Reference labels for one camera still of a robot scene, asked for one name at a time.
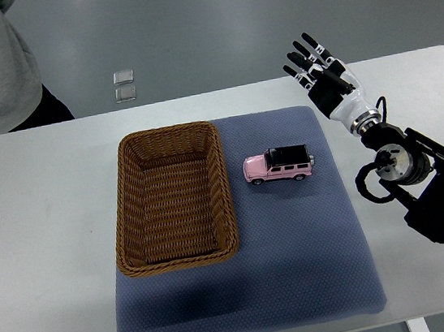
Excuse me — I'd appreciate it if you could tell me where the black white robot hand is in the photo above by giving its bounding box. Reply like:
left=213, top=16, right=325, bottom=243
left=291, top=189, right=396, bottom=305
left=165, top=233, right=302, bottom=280
left=282, top=32, right=384, bottom=136

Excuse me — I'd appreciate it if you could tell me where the pink toy car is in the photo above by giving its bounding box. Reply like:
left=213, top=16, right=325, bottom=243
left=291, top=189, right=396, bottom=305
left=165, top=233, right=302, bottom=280
left=242, top=144, right=315, bottom=185

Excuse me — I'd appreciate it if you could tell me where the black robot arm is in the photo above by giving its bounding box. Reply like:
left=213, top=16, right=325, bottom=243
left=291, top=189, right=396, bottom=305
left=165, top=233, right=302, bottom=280
left=355, top=123, right=444, bottom=244

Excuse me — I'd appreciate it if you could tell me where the brown wicker basket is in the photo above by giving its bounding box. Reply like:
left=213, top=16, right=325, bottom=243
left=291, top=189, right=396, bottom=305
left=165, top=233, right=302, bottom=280
left=115, top=121, right=239, bottom=278

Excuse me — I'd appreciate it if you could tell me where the blue-grey fabric mat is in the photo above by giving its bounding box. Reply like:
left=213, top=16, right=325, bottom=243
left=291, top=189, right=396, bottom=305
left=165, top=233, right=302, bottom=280
left=115, top=106, right=386, bottom=332

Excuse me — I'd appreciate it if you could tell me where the lower floor socket plate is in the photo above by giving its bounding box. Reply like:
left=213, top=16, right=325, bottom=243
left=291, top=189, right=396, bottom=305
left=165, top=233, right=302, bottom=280
left=114, top=84, right=137, bottom=103

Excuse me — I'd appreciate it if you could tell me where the floor socket plate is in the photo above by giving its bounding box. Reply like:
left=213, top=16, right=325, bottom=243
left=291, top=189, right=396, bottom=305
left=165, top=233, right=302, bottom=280
left=113, top=69, right=134, bottom=86
left=114, top=84, right=137, bottom=103

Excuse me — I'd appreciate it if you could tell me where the upper floor socket plate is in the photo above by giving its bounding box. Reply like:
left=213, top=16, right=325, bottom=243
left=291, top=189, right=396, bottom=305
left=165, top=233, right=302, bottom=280
left=113, top=69, right=134, bottom=86

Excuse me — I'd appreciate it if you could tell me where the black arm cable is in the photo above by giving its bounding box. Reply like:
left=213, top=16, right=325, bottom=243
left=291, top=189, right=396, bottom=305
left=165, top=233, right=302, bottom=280
left=353, top=158, right=400, bottom=205

